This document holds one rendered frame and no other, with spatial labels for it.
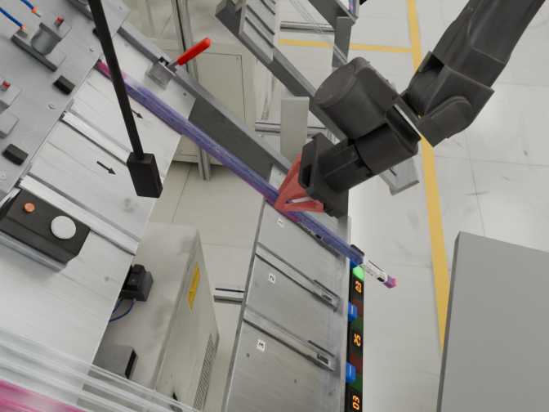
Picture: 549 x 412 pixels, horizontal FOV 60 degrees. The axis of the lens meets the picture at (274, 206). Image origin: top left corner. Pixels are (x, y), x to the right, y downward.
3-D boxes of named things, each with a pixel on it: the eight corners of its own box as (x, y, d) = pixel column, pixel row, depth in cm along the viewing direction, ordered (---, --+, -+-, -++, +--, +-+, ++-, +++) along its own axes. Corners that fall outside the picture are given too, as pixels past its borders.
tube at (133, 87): (388, 281, 78) (394, 279, 77) (388, 288, 77) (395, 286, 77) (122, 78, 54) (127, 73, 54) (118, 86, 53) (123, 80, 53)
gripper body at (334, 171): (301, 194, 56) (350, 166, 52) (308, 136, 63) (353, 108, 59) (336, 222, 59) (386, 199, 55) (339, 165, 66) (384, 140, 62)
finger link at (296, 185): (256, 207, 62) (310, 176, 57) (263, 168, 67) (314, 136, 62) (291, 233, 66) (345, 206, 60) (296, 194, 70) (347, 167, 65)
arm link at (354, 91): (480, 116, 49) (450, 86, 56) (417, 33, 44) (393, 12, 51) (386, 187, 53) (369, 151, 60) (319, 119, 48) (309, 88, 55)
